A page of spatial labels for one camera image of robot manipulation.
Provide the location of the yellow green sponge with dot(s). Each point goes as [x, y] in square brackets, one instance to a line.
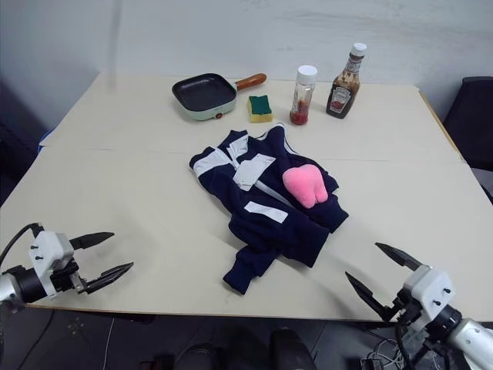
[260, 108]

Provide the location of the navy blue zip jacket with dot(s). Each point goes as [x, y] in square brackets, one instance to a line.
[265, 227]

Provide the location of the pink plush toy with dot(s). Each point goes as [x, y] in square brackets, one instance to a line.
[304, 185]

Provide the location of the clear bottle with white cap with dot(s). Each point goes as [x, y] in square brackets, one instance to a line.
[302, 98]

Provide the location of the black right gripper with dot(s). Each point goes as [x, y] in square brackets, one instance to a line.
[409, 308]

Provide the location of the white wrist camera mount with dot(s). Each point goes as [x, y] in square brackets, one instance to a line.
[50, 246]
[429, 285]

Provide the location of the mint green square frying pan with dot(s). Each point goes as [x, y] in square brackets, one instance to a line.
[204, 96]

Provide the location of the Heinz ketchup bottle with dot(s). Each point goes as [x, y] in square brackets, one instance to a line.
[343, 92]

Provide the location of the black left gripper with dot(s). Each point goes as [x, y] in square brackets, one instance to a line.
[64, 278]

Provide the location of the dark chair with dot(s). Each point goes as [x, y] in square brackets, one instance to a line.
[471, 123]

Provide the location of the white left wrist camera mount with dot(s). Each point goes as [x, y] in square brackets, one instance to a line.
[50, 246]

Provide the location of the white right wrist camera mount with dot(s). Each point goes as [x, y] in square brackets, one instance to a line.
[429, 285]

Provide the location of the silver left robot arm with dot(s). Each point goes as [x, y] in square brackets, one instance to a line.
[27, 284]

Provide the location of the dark purple furniture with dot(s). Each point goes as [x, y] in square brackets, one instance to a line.
[15, 146]

